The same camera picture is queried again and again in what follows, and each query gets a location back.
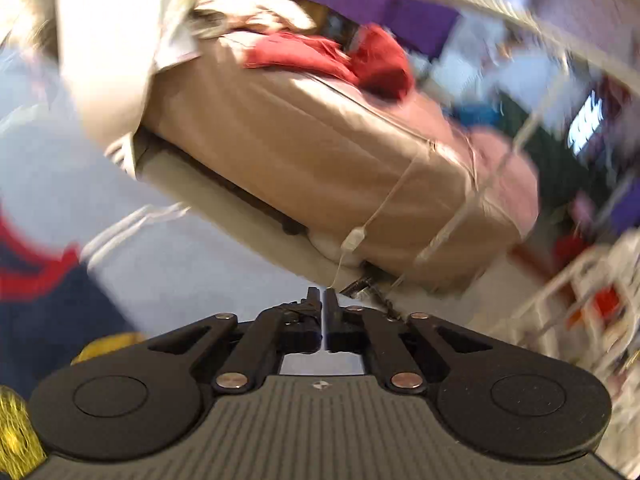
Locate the yellow fuzzy thing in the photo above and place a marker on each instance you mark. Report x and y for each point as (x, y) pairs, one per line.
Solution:
(15, 435)

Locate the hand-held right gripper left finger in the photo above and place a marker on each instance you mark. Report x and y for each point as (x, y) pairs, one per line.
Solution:
(310, 320)

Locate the dark red cloth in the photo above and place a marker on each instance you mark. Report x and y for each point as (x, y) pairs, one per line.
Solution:
(370, 60)

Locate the tan sofa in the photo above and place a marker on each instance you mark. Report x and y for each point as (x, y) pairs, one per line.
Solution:
(310, 160)

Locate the beige hanging cloth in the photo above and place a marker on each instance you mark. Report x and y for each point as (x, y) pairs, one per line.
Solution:
(110, 50)

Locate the navy striped garment with red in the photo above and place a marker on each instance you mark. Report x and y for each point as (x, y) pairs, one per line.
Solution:
(45, 320)

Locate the blue plaid bedsheet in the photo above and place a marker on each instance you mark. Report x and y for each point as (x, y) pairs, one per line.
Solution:
(190, 270)

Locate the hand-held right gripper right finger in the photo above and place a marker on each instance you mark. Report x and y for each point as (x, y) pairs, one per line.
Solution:
(332, 320)

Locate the white drying rack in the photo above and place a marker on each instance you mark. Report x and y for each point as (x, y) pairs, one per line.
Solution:
(500, 10)

